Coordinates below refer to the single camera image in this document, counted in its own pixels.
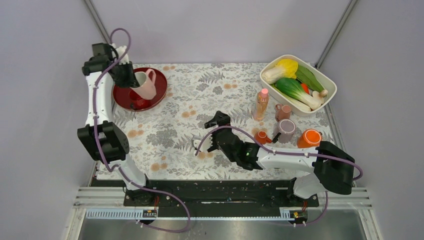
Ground light pink mug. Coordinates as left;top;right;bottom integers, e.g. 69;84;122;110
131;68;157;100

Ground red mug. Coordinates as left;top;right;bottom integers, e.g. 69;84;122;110
128;90;150;110

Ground small orange mug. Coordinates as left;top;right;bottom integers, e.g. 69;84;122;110
254;131;273;145

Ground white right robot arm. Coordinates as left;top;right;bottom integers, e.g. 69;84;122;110
191;111;359;206

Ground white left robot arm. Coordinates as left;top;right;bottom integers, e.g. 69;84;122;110
77;43;155;206

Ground mauve mug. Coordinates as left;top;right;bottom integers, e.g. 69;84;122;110
272;119;296;144

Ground small pink mug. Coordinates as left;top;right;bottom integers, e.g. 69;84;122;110
275;103;292;122

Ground large orange mug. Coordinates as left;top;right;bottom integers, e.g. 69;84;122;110
296;128;322;149

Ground red round tray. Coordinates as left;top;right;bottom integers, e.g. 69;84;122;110
112;67;168;112

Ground pink-capped bottle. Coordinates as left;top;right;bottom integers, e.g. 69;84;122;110
252;88;269;121

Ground floral tablecloth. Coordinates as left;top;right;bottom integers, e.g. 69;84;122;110
96;62;346;181

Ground green bok choy toy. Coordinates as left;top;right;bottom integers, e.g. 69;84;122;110
275;77;321;110

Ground yellow napa cabbage toy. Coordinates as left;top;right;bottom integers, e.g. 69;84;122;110
261;58;299;85

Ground white vegetable bin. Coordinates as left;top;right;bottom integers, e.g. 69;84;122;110
259;54;338;117

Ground red chili pepper toy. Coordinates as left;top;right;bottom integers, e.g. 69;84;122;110
300;83;310;95

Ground dark green leaf vegetable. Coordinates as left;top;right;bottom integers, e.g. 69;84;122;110
295;65;325;93

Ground beige mushroom toy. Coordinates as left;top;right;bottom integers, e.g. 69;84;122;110
312;89;328;105

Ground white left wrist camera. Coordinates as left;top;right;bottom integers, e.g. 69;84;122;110
110;43;130;65

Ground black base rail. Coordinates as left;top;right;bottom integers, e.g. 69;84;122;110
123;180;319;218

